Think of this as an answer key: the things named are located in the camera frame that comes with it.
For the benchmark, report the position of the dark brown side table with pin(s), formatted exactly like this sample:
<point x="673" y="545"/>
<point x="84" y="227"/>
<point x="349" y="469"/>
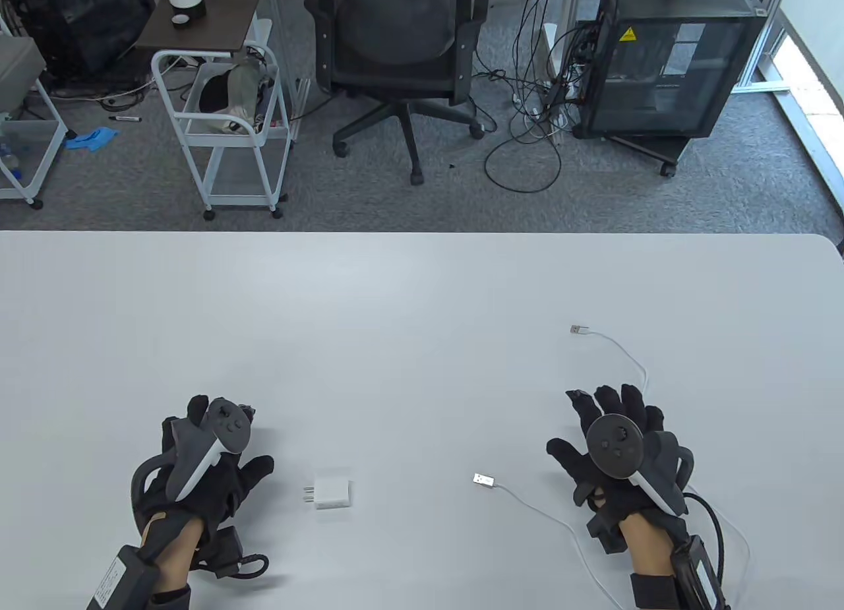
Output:
<point x="224" y="16"/>

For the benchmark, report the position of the white rolling cart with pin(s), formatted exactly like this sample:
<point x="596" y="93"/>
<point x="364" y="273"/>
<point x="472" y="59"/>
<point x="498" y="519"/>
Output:
<point x="244" y="181"/>

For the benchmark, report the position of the white charger head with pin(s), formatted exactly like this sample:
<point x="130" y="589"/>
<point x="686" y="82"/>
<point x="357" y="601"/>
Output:
<point x="333" y="496"/>

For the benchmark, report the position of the white cart with grey top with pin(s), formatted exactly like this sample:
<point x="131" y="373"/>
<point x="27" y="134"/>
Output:
<point x="20" y="62"/>

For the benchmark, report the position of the white upright board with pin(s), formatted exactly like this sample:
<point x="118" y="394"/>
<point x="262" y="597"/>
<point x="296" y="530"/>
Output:
<point x="550" y="49"/>

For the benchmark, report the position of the grey white hand controller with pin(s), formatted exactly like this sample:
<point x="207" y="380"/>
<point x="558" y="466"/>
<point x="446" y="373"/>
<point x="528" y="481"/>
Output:
<point x="613" y="442"/>
<point x="227" y="426"/>

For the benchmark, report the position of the blue glove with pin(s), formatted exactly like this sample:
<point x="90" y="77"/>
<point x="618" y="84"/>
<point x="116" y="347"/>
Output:
<point x="92" y="138"/>

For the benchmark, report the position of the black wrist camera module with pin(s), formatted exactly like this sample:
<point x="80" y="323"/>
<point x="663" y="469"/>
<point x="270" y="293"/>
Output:
<point x="605" y="534"/>
<point x="229" y="549"/>

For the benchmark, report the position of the black right wrist camera module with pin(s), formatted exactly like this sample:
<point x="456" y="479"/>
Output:
<point x="605" y="534"/>

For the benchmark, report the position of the white power strip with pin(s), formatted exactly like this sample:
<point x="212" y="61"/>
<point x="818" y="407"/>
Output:
<point x="560" y="119"/>

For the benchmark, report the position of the person's left forearm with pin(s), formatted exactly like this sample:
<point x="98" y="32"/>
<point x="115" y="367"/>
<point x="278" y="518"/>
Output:
<point x="175" y="557"/>

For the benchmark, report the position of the grey white left hand controller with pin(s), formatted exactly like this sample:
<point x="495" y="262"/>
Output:
<point x="227" y="426"/>

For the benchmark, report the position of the black mesh office chair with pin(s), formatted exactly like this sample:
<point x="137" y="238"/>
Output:
<point x="389" y="30"/>

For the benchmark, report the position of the black labelled wrist box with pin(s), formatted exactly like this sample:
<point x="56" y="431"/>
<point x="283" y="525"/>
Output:
<point x="702" y="580"/>
<point x="119" y="580"/>

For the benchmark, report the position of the black labelled right wrist box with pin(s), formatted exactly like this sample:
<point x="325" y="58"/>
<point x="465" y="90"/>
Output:
<point x="702" y="580"/>

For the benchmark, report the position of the person's right forearm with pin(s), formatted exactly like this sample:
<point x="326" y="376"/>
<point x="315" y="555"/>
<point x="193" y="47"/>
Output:
<point x="649" y="544"/>

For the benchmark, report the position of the black marker pen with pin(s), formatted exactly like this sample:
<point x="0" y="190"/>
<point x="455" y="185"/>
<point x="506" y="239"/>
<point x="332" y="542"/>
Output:
<point x="125" y="118"/>

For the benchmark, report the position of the black and grey bundle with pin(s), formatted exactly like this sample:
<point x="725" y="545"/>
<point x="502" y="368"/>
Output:
<point x="217" y="92"/>

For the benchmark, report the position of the grey white right hand controller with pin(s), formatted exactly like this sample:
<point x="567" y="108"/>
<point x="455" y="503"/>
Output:
<point x="613" y="442"/>

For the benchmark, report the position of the aluminium frame post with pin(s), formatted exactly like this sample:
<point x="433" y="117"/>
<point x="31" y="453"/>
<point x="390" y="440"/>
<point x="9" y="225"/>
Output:
<point x="758" y="88"/>

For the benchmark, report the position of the black left wrist camera module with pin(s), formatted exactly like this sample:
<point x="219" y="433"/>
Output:
<point x="229" y="549"/>

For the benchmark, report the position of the person's right hand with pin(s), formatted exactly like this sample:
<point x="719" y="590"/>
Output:
<point x="572" y="458"/>

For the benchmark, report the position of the person's left hand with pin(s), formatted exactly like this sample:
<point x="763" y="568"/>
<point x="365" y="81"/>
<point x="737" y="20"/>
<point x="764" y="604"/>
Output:
<point x="256" y="471"/>

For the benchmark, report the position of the black enclosure with yellow label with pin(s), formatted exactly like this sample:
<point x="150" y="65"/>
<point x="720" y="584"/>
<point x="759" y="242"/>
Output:
<point x="666" y="62"/>

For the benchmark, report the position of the large black case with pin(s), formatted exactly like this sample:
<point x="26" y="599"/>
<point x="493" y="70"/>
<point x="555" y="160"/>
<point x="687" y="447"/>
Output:
<point x="86" y="23"/>

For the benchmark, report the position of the black labelled left wrist box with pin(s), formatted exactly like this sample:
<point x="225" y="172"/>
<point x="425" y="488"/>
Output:
<point x="119" y="580"/>

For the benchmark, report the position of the clear plastic bottle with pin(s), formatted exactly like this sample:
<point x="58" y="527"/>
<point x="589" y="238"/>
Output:
<point x="6" y="158"/>

